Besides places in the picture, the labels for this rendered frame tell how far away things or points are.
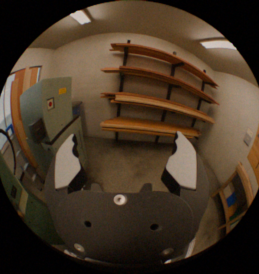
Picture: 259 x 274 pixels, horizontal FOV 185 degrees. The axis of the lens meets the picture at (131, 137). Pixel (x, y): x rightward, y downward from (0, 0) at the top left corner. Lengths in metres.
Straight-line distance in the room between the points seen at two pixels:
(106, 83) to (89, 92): 0.40
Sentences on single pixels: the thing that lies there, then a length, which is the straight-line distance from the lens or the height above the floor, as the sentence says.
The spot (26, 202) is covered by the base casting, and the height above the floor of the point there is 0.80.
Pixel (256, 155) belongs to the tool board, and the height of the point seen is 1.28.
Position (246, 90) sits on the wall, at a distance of 2.73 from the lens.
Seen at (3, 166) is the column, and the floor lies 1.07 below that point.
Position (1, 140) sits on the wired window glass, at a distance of 2.26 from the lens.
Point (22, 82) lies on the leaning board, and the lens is 2.30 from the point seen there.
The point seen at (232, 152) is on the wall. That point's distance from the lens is 2.52.
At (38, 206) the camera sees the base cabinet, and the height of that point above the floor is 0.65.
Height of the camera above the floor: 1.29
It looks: 32 degrees down
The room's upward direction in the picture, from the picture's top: 9 degrees clockwise
